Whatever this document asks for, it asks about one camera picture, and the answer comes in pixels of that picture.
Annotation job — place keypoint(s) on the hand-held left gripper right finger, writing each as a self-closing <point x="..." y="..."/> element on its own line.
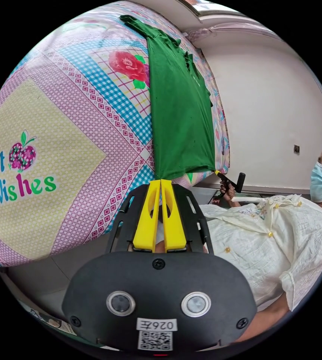
<point x="172" y="227"/>

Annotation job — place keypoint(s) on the person's left forearm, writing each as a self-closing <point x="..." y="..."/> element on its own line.
<point x="262" y="320"/>

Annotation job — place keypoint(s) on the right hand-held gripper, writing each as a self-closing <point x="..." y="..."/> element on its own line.
<point x="228" y="182"/>

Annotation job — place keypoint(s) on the bed with printed patchwork sheet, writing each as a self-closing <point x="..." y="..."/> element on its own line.
<point x="65" y="118"/>

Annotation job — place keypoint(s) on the green t-shirt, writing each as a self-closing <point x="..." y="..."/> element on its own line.
<point x="180" y="112"/>

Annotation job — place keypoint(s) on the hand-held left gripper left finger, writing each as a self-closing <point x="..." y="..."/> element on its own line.
<point x="145" y="225"/>

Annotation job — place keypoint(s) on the person's right hand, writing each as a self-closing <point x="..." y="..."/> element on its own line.
<point x="227" y="194"/>

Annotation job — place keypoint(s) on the person's body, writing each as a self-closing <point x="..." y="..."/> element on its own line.
<point x="267" y="239"/>

